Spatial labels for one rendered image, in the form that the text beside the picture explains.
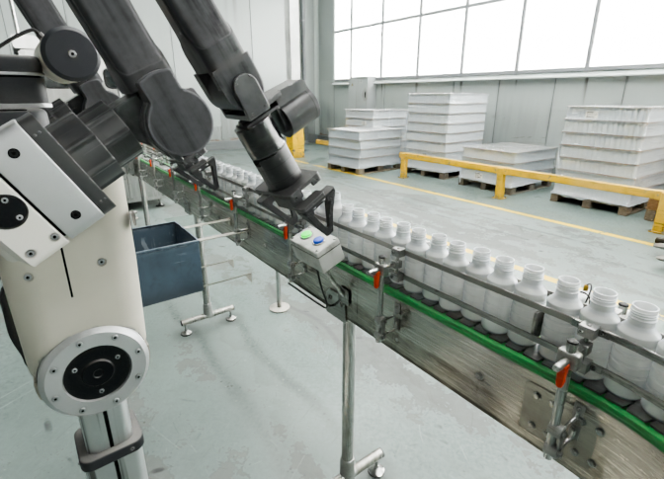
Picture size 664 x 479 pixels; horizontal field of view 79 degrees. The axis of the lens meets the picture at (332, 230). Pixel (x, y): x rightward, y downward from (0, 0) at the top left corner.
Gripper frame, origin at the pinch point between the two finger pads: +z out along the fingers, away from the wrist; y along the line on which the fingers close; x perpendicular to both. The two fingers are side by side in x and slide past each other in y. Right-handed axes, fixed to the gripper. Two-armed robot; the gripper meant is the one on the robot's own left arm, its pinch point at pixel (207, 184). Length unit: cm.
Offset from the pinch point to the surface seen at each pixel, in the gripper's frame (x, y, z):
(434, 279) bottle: -22, -41, 39
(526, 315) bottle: -21, -64, 39
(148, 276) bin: 24, 55, 31
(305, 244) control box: -10.2, -10.4, 26.1
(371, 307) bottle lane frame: -13, -21, 50
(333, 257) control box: -12.6, -16.8, 31.0
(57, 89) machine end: -43, 479, -47
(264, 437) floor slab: 34, 45, 123
